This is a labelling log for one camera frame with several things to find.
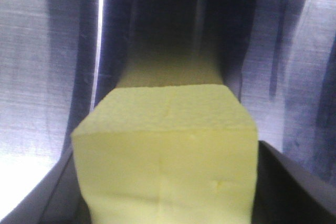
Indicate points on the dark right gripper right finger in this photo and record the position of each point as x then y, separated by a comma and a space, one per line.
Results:
287, 193

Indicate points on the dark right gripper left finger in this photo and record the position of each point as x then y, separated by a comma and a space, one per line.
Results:
56, 199

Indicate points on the yellow foam block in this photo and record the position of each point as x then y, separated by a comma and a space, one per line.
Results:
176, 154

